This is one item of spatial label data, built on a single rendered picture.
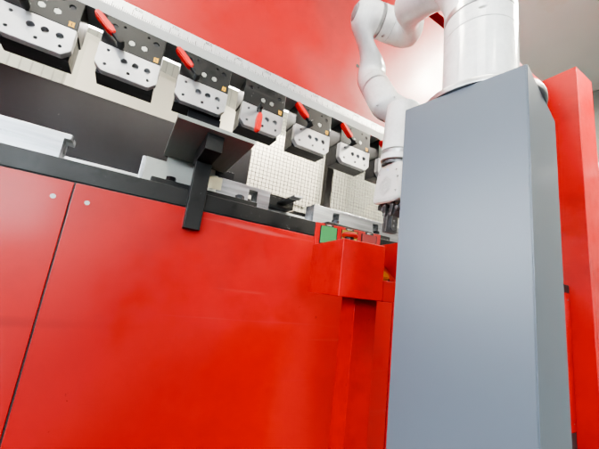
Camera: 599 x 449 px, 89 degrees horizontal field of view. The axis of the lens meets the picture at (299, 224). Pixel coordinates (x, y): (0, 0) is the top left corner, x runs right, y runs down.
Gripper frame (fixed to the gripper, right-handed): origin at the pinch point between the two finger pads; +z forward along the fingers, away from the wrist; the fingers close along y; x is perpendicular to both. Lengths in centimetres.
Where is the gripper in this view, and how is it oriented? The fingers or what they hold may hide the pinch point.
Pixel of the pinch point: (389, 224)
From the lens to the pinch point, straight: 78.2
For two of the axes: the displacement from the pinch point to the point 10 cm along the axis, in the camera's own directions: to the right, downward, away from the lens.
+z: -1.5, 9.8, -1.2
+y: 3.5, -0.6, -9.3
